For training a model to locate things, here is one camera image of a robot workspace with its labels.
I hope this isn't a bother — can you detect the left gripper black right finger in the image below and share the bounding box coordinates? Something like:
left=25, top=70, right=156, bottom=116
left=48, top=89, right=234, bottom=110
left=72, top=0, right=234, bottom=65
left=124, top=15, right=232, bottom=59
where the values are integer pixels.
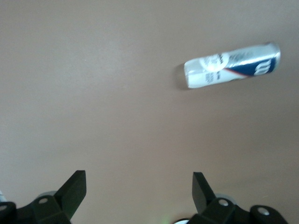
left=189, top=172, right=289, bottom=224

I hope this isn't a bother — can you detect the clear Wilson tennis ball can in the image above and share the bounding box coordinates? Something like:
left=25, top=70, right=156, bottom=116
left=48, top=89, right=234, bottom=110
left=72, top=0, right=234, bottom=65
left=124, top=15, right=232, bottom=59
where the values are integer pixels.
left=177, top=41, right=281, bottom=90

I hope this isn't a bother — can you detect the brown table cover sheet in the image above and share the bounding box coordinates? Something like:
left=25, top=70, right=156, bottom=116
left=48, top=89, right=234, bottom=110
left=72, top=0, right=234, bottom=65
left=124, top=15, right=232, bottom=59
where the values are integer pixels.
left=0, top=0, right=299, bottom=224

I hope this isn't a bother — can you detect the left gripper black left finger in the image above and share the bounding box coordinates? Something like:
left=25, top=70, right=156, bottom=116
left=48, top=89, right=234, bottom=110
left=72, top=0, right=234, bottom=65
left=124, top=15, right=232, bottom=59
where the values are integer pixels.
left=0, top=170, right=87, bottom=224

